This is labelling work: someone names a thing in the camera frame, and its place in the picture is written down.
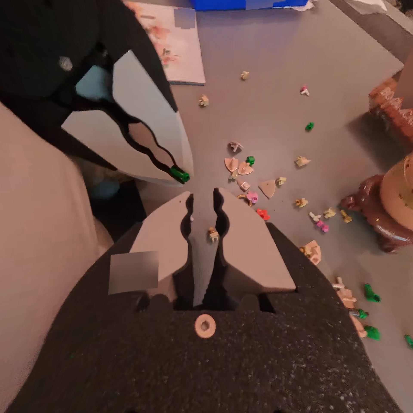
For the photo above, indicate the tan toy brick piece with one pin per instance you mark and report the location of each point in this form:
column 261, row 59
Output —
column 213, row 235
column 358, row 326

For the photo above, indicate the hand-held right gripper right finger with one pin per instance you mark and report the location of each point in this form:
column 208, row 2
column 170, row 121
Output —
column 251, row 251

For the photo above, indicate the blue box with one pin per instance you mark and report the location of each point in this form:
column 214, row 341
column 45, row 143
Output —
column 245, row 4

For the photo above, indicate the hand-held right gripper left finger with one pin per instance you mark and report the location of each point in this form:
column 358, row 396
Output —
column 161, row 235

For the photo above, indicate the brown toy brick pot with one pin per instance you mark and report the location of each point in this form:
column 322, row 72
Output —
column 377, row 213

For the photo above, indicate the tan wedge toy piece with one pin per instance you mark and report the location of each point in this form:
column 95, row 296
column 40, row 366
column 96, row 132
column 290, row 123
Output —
column 267, row 188

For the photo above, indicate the reddish brown toy brick structure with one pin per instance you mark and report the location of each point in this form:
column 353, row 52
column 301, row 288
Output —
column 388, row 106

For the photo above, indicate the white toy brick piece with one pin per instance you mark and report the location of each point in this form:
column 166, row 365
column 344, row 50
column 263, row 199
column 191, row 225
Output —
column 314, row 216

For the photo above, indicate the tan toy brick cluster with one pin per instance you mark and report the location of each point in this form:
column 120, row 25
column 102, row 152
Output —
column 312, row 252

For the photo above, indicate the red flower toy piece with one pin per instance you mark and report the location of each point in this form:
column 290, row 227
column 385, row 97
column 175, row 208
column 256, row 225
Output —
column 263, row 214

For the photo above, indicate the green toy brick stem piece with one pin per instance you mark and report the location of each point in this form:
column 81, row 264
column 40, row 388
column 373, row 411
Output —
column 372, row 333
column 179, row 175
column 371, row 293
column 409, row 340
column 362, row 313

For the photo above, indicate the tan petal toy piece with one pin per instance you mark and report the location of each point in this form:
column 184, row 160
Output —
column 230, row 164
column 245, row 168

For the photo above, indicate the small green toy brick piece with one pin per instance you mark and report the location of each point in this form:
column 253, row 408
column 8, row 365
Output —
column 309, row 126
column 250, row 160

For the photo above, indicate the pink and white toy piece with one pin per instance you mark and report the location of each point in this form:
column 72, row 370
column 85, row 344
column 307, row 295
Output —
column 304, row 90

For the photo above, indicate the person's pale trouser leg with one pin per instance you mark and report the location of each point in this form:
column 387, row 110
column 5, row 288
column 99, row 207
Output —
column 38, row 226

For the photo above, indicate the floral instruction booklet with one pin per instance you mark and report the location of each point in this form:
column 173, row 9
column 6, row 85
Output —
column 180, row 45

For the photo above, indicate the small tan toy brick plate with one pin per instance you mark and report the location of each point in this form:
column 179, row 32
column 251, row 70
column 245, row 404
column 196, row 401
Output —
column 243, row 185

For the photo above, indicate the grey lilac toy brick piece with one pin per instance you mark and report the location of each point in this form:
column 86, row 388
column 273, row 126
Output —
column 235, row 146

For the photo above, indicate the white and tan toy piece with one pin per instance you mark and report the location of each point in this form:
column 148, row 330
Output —
column 343, row 292

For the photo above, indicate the pale yellow toy brick piece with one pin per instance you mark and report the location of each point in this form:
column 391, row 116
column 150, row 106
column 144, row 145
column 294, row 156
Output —
column 233, row 176
column 203, row 100
column 280, row 181
column 244, row 75
column 302, row 161
column 329, row 212
column 301, row 202

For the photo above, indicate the pink toy brick piece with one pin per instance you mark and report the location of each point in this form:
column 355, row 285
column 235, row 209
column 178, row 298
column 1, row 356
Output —
column 322, row 226

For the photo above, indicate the pink flower toy piece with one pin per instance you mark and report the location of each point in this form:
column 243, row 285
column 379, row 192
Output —
column 252, row 196

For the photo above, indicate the grey desk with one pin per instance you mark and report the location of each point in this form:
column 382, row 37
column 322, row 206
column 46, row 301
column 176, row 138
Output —
column 258, row 113

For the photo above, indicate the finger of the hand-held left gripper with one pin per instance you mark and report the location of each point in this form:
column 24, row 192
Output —
column 103, row 138
column 148, row 100

